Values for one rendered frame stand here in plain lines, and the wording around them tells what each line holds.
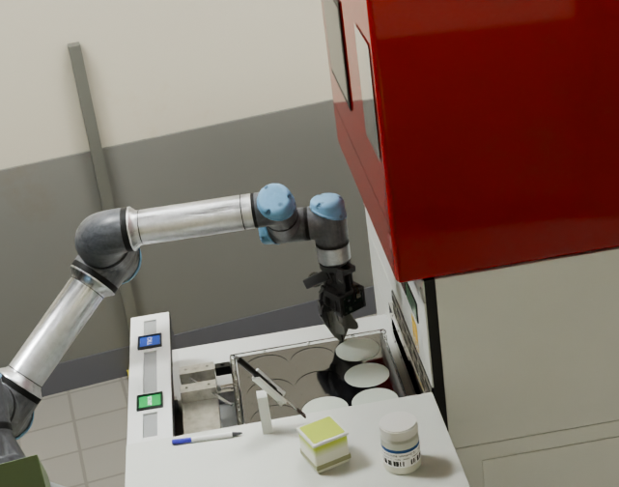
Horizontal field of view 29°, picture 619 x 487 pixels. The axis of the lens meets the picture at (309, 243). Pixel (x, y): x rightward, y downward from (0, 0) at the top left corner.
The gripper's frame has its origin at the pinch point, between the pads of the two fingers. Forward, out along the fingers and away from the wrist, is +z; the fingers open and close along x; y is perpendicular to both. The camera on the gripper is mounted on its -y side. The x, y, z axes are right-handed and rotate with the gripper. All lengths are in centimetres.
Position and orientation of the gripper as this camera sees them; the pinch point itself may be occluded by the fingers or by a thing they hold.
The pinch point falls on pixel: (339, 334)
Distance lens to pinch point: 282.4
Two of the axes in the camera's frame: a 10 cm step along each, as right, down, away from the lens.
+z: 1.2, 9.0, 4.3
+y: 5.9, 2.8, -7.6
